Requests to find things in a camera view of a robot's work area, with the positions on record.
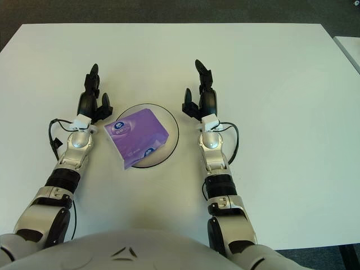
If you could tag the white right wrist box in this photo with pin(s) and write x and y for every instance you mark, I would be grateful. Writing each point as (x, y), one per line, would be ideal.
(211, 122)

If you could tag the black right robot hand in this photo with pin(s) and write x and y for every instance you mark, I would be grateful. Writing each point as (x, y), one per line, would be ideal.
(208, 104)

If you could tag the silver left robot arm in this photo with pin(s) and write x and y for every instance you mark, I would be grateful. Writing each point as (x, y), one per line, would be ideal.
(78, 140)

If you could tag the grey robot torso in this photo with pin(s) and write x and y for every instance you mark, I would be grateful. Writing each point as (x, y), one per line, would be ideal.
(126, 250)

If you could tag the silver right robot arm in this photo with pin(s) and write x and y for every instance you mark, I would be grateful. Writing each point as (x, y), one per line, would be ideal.
(211, 143)

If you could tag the purple tissue paper pack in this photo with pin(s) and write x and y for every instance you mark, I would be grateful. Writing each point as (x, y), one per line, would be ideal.
(135, 132)

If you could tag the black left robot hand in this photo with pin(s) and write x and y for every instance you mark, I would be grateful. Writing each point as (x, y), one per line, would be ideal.
(85, 104)

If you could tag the white side table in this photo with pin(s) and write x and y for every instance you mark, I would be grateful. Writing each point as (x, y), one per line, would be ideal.
(351, 47)

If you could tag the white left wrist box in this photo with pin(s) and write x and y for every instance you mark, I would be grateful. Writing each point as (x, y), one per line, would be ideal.
(83, 121)

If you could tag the white plate with black rim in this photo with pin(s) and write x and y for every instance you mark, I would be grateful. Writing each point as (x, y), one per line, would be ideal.
(168, 121)

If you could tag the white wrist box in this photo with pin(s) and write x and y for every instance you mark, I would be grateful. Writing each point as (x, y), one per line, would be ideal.
(83, 121)
(211, 122)

